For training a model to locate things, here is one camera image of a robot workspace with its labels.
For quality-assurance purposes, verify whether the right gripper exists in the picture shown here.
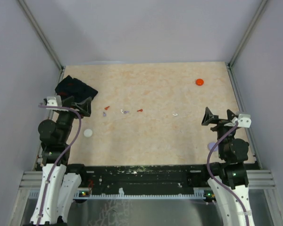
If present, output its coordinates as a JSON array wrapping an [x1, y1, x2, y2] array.
[[201, 106, 239, 159]]

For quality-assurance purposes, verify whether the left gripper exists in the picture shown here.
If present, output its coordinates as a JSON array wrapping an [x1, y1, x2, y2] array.
[[56, 96, 92, 143]]

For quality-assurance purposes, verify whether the white earbud charging case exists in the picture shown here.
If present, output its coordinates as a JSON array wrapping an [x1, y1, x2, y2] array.
[[83, 129, 93, 137]]

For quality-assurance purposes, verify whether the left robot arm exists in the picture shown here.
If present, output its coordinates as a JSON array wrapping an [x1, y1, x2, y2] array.
[[29, 96, 92, 226]]

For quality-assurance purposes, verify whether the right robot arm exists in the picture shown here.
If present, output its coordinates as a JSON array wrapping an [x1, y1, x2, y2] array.
[[201, 108, 255, 226]]

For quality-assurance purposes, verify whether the purple earbud case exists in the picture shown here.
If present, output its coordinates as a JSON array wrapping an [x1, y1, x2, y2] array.
[[207, 142, 218, 152]]

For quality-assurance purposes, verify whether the orange earbud case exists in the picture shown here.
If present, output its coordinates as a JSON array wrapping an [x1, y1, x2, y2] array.
[[195, 79, 204, 86]]

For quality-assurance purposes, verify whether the black cloth pouch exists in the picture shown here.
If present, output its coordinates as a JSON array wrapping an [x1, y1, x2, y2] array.
[[55, 75, 98, 103]]

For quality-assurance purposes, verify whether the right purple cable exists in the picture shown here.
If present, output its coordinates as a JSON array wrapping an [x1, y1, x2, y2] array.
[[207, 121, 250, 226]]

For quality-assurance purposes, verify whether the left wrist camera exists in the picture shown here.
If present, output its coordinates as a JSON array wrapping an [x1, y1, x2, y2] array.
[[46, 95, 62, 107]]

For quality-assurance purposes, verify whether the white cable duct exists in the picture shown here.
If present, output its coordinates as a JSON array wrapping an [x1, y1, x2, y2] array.
[[28, 187, 217, 201]]

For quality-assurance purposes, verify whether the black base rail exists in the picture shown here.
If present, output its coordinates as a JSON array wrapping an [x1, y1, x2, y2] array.
[[61, 164, 227, 196]]

